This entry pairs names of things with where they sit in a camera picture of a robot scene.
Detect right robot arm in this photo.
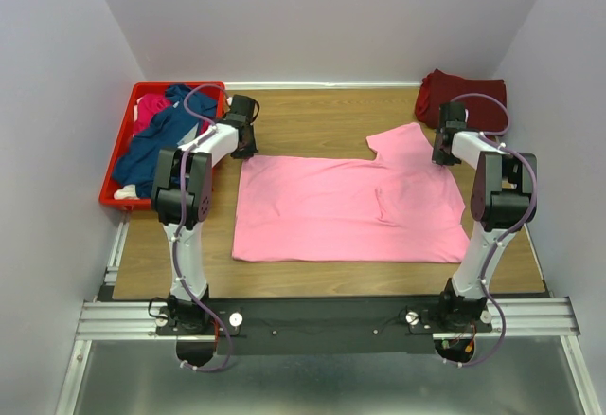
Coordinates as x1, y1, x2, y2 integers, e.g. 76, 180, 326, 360
431, 101, 537, 332

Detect red plastic bin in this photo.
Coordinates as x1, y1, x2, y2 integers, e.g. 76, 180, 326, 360
99, 81, 225, 211

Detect navy blue t-shirt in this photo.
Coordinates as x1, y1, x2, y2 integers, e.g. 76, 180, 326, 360
113, 83, 222, 200

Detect pink t-shirt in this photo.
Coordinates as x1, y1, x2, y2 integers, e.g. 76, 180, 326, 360
232, 123, 470, 263

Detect white garment piece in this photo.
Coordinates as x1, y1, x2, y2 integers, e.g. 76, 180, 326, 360
114, 185, 139, 200

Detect folded dark red t-shirt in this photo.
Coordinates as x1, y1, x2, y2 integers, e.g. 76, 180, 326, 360
414, 69, 508, 135

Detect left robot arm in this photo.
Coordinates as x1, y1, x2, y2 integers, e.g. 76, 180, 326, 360
151, 95, 260, 335

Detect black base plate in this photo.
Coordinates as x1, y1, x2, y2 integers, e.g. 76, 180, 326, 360
148, 296, 492, 361

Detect magenta t-shirt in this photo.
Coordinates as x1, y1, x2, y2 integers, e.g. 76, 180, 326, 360
133, 85, 200, 145

